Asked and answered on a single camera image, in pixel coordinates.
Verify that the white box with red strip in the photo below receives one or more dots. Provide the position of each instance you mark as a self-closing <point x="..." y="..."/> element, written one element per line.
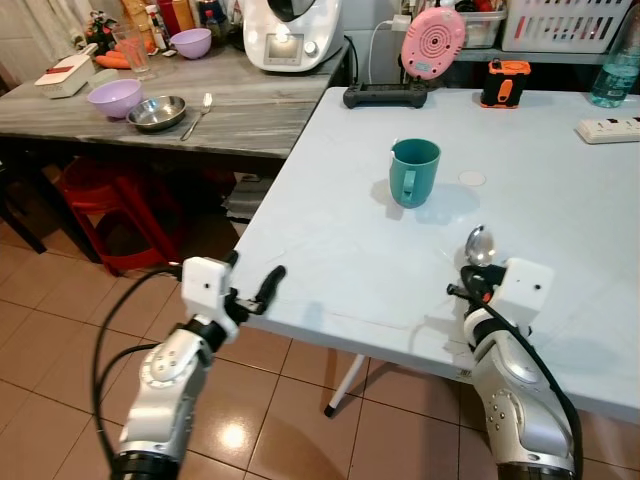
<point x="65" y="76"/>

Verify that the white power strip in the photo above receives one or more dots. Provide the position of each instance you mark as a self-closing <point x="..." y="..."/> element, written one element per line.
<point x="608" y="130"/>

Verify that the red plastic stool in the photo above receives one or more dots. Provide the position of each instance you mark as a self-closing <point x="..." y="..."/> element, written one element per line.
<point x="105" y="195"/>

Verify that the silver metal spoon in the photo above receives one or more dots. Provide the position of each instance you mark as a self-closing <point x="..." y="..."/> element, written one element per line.
<point x="481" y="244"/>

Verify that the small purple plastic bowl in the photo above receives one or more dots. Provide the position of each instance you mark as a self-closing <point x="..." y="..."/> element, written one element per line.
<point x="191" y="43"/>

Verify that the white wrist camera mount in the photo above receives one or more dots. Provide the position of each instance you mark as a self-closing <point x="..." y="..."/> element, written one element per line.
<point x="525" y="290"/>
<point x="206" y="285"/>

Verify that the small white round disc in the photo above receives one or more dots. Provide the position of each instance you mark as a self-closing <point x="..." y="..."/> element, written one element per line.
<point x="472" y="179"/>

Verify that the clear plastic container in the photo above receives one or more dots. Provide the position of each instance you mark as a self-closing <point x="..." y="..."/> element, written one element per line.
<point x="482" y="28"/>

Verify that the white kitchen cooking machine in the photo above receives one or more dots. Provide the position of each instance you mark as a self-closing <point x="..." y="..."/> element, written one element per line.
<point x="291" y="40"/>

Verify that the orange food packet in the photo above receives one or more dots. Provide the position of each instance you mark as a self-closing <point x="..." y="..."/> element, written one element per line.
<point x="138" y="18"/>

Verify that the grey wood-grain counter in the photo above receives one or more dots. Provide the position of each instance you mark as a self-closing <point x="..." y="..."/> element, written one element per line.
<point x="250" y="110"/>

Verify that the stainless steel bowl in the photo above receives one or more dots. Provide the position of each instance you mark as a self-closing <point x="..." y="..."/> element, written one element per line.
<point x="156" y="114"/>

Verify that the pink round appliance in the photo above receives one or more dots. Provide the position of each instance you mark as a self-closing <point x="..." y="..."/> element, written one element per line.
<point x="433" y="42"/>

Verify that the black handheld controller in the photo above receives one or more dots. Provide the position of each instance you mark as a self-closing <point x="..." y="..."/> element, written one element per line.
<point x="385" y="97"/>

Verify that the clear blue water bottle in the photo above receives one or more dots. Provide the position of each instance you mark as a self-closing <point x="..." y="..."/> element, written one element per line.
<point x="615" y="75"/>

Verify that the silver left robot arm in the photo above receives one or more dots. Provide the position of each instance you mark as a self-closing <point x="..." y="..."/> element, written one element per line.
<point x="165" y="390"/>

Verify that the white plastic basket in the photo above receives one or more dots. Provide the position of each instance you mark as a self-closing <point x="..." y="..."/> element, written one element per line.
<point x="565" y="25"/>

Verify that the orange carrot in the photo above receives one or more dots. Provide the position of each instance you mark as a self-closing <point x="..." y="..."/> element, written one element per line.
<point x="110" y="60"/>

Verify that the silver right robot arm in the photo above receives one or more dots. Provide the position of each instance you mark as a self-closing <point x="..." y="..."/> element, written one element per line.
<point x="515" y="385"/>

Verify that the white metal table leg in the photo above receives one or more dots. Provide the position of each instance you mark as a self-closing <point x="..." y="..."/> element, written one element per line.
<point x="347" y="383"/>

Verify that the large purple plastic bowl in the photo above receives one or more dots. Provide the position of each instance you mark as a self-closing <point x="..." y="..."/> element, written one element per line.
<point x="114" y="98"/>

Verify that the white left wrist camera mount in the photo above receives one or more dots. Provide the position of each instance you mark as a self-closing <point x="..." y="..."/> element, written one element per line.
<point x="206" y="285"/>

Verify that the clear drinking glass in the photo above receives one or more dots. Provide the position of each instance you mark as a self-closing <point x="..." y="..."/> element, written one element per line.
<point x="132" y="52"/>

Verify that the orange and black device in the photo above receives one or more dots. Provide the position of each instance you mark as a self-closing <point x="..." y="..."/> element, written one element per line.
<point x="505" y="85"/>

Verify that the teal ceramic mug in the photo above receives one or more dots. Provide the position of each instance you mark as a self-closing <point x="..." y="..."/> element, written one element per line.
<point x="414" y="175"/>

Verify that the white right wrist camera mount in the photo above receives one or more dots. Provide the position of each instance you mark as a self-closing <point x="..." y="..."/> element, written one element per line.
<point x="525" y="290"/>

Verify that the small flower plant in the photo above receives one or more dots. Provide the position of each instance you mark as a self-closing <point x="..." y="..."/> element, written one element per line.
<point x="98" y="28"/>

